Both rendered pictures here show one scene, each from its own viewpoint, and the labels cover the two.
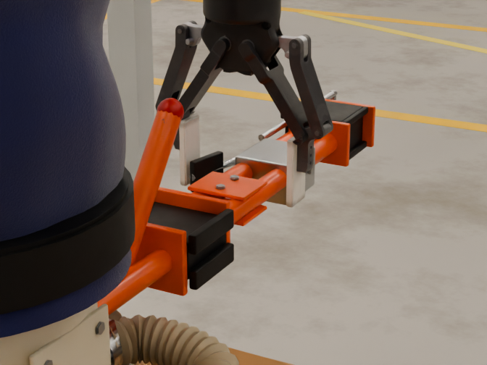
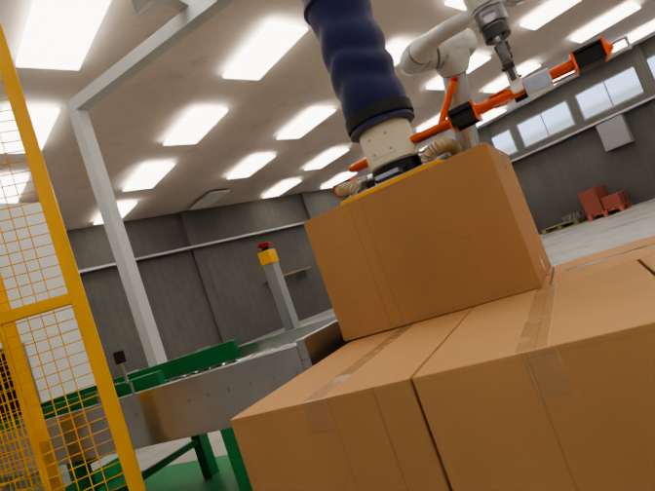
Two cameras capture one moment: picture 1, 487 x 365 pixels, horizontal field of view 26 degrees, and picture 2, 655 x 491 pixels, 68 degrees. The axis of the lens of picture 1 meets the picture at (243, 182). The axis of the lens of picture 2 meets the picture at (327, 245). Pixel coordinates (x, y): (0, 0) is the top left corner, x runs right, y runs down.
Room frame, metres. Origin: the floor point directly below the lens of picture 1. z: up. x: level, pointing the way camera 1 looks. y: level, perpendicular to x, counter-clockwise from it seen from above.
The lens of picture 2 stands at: (0.33, -1.36, 0.73)
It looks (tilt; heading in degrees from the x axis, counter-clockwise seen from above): 5 degrees up; 90
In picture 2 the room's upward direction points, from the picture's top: 20 degrees counter-clockwise
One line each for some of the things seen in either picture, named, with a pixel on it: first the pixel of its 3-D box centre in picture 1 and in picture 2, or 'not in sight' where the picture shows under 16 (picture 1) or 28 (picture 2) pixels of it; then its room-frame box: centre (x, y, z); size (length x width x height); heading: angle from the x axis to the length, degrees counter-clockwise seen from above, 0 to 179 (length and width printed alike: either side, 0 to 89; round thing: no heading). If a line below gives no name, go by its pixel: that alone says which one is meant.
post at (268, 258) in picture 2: not in sight; (298, 345); (0.04, 1.07, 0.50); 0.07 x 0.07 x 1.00; 63
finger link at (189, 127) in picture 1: (189, 150); not in sight; (1.04, 0.06, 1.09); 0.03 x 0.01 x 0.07; 152
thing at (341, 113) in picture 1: (332, 131); (589, 56); (1.16, -0.10, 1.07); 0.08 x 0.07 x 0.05; 152
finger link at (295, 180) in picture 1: (296, 169); (514, 80); (0.98, -0.05, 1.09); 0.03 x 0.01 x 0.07; 152
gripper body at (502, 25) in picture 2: (241, 24); (499, 41); (1.01, 0.00, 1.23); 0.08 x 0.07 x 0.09; 62
